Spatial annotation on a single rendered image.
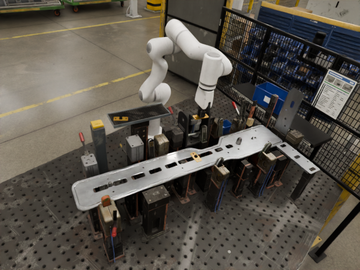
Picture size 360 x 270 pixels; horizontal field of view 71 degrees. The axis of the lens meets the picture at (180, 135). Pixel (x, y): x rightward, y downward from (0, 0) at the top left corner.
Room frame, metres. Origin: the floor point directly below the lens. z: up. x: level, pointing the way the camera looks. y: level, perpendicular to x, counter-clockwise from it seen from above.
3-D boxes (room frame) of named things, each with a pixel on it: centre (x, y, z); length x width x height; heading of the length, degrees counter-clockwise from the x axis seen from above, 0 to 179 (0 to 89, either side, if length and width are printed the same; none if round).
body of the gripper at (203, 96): (1.14, -0.10, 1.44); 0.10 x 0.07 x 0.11; 30
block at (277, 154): (1.30, -0.67, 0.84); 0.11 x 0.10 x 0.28; 34
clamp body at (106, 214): (0.67, 0.27, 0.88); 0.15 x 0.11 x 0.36; 34
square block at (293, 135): (1.46, -0.80, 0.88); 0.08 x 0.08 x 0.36; 34
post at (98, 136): (1.15, 0.48, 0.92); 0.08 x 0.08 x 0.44; 34
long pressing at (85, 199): (1.13, -0.10, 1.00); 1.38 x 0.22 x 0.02; 124
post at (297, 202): (1.18, -0.84, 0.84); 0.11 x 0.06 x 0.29; 34
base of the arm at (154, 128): (1.60, 0.23, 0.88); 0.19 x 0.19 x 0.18
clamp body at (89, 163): (0.95, 0.47, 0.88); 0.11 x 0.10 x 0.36; 34
